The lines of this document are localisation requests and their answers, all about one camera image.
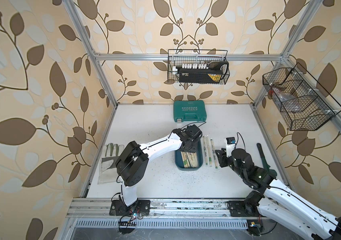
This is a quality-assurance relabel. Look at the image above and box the green tool case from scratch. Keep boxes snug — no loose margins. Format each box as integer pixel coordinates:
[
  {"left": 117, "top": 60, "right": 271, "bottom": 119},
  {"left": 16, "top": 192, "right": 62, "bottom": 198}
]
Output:
[{"left": 173, "top": 100, "right": 207, "bottom": 123}]

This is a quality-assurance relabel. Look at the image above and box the black wire basket right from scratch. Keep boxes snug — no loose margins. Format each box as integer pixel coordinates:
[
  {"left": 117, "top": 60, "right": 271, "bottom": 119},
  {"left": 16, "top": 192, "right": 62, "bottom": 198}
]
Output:
[{"left": 262, "top": 63, "right": 341, "bottom": 131}]

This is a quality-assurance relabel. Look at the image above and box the plastic bag in basket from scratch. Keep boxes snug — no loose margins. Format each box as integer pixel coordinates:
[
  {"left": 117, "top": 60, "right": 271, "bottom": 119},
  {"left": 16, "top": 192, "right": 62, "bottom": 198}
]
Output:
[{"left": 272, "top": 87, "right": 299, "bottom": 112}]

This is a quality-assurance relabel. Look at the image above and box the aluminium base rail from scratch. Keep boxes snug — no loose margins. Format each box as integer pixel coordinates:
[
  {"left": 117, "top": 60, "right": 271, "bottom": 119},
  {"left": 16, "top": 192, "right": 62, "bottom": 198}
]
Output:
[{"left": 67, "top": 198, "right": 261, "bottom": 219}]

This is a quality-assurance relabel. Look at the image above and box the wrapped chopsticks pair box right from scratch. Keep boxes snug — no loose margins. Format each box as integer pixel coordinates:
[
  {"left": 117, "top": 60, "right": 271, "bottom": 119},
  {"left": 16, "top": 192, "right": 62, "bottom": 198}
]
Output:
[{"left": 190, "top": 153, "right": 199, "bottom": 168}]

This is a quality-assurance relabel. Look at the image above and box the black wire basket back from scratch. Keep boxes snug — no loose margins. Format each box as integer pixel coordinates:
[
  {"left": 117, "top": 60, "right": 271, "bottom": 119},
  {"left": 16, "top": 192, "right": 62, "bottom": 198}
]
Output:
[{"left": 166, "top": 49, "right": 230, "bottom": 85}]

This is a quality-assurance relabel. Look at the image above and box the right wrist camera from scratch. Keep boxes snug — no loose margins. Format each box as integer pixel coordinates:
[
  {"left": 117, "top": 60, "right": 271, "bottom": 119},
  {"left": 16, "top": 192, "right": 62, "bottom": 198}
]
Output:
[{"left": 226, "top": 137, "right": 237, "bottom": 158}]

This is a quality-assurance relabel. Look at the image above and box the chopsticks pair panda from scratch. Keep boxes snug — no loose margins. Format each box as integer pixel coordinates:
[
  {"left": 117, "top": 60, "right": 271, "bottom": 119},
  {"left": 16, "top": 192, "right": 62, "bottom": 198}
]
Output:
[{"left": 202, "top": 136, "right": 209, "bottom": 165}]

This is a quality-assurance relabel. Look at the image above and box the grey work glove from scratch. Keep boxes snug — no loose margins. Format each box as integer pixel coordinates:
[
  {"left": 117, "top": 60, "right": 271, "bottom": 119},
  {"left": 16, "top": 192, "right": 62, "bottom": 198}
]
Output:
[{"left": 97, "top": 143, "right": 124, "bottom": 184}]

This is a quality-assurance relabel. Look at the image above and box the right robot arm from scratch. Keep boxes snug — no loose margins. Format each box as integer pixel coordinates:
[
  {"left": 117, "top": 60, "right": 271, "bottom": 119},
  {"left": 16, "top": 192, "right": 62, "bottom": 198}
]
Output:
[{"left": 215, "top": 149, "right": 341, "bottom": 240}]

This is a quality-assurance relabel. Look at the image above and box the teal plastic storage box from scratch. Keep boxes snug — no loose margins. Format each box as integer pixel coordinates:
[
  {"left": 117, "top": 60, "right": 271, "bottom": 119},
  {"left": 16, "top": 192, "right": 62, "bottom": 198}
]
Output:
[{"left": 175, "top": 142, "right": 204, "bottom": 171}]

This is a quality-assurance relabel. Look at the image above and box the chopsticks pair plain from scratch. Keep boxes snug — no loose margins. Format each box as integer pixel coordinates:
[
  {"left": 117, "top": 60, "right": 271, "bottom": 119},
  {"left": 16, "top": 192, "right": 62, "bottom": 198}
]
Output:
[{"left": 206, "top": 136, "right": 213, "bottom": 167}]

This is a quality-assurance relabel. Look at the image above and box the black yellow box in basket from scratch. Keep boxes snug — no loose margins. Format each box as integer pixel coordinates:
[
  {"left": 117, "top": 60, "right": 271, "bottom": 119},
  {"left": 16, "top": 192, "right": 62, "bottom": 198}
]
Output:
[{"left": 176, "top": 61, "right": 230, "bottom": 84}]

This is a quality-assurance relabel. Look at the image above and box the wrapped chopsticks pair box left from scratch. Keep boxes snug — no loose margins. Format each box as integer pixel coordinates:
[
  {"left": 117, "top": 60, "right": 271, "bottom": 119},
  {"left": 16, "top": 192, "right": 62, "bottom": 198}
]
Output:
[{"left": 181, "top": 152, "right": 190, "bottom": 168}]

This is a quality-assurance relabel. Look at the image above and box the black wire basket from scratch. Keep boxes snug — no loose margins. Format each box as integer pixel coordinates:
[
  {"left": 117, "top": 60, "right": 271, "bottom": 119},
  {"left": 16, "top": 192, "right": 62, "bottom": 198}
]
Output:
[
  {"left": 166, "top": 49, "right": 230, "bottom": 85},
  {"left": 262, "top": 63, "right": 341, "bottom": 131}
]

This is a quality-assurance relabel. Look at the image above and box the wrapped chopsticks pair box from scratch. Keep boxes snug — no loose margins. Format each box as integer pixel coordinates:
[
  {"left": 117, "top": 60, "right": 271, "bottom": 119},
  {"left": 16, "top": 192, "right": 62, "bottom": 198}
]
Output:
[
  {"left": 181, "top": 152, "right": 190, "bottom": 168},
  {"left": 190, "top": 153, "right": 199, "bottom": 168}
]

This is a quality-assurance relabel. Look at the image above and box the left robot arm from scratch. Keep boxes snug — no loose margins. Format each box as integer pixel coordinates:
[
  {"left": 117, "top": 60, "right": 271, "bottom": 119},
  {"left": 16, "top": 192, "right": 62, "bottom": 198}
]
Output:
[{"left": 115, "top": 124, "right": 203, "bottom": 207}]

